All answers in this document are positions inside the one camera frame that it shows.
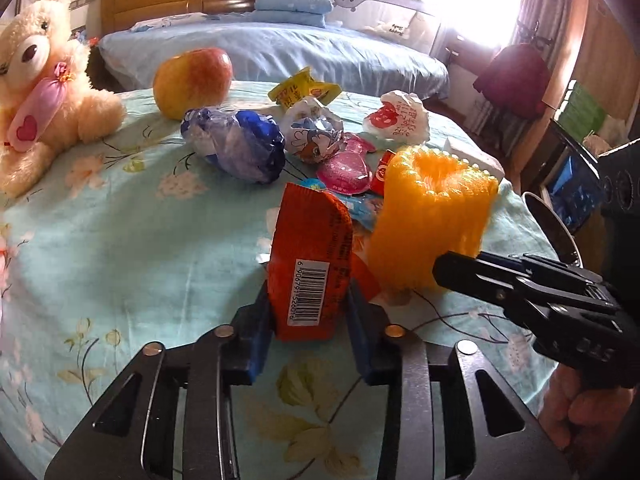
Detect bed with blue sheet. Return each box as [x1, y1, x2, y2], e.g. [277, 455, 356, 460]
[97, 12, 451, 101]

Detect white blue cartoon wrapper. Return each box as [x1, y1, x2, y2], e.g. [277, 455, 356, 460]
[280, 97, 346, 163]

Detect green box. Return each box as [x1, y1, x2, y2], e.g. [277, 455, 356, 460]
[562, 82, 607, 136]

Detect dark red hanging garment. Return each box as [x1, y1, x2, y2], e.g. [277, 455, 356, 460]
[474, 44, 551, 121]

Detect red yellow apple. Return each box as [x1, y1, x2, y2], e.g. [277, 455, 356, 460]
[152, 47, 234, 121]

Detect pink candy packet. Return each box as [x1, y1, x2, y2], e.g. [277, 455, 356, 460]
[316, 132, 377, 195]

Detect orange barcode snack packet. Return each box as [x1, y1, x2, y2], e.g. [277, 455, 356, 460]
[266, 182, 383, 343]

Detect cream teddy bear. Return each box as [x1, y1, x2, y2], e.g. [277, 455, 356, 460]
[0, 0, 126, 198]

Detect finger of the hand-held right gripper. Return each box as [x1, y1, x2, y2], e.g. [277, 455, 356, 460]
[475, 252, 603, 292]
[432, 251, 525, 312]

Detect folded blue blankets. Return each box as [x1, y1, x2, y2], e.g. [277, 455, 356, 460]
[254, 0, 333, 28]

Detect dark round chair back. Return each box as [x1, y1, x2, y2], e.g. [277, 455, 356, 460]
[522, 192, 582, 267]

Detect white crib rail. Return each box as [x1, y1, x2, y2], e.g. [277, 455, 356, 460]
[312, 0, 438, 56]

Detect orange foam fruit net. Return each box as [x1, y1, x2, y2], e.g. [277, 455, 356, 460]
[367, 144, 500, 302]

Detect small red wrapper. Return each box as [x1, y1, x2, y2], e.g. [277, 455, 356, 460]
[369, 149, 398, 196]

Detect yellow snack wrapper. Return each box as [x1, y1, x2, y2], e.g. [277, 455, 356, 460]
[267, 66, 341, 111]

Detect blue cartoon lollipop packet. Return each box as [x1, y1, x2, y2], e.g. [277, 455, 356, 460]
[300, 177, 386, 233]

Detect blue patterned box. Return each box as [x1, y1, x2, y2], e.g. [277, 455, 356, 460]
[547, 157, 603, 233]

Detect person's right hand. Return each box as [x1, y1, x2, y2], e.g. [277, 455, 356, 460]
[542, 365, 640, 452]

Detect floral light blue tablecloth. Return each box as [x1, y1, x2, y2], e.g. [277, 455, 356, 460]
[0, 80, 566, 480]

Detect white red crumpled wrapper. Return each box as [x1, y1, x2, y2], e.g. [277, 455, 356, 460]
[362, 90, 431, 148]

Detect crumpled blue plastic wrapper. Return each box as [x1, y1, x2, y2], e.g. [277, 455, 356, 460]
[180, 107, 287, 186]

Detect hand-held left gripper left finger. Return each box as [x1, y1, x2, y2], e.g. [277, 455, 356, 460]
[44, 287, 275, 480]

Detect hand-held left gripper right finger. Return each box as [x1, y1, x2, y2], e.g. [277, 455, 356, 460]
[347, 280, 576, 480]

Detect dark wooden nightstand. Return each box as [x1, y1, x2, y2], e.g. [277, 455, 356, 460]
[85, 35, 126, 93]

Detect window curtain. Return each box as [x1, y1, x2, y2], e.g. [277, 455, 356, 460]
[510, 0, 576, 53]

